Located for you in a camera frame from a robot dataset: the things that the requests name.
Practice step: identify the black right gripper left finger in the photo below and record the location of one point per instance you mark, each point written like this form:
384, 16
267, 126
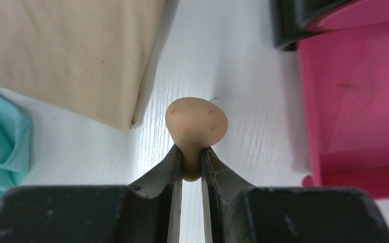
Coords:
146, 210

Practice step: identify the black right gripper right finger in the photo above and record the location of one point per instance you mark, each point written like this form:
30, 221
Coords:
238, 211

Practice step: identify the peach gourd makeup sponge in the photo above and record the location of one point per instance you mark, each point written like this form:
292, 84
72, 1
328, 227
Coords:
194, 124

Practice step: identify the pink bottom drawer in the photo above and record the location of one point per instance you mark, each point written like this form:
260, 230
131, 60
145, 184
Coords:
345, 78

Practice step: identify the pink drawer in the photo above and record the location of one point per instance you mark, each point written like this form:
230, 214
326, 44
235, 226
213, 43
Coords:
350, 15
345, 78

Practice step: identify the black pink drawer organizer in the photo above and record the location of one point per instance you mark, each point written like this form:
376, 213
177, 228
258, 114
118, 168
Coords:
290, 20

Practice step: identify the beige folded cloth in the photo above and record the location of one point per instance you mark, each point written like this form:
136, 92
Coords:
89, 57

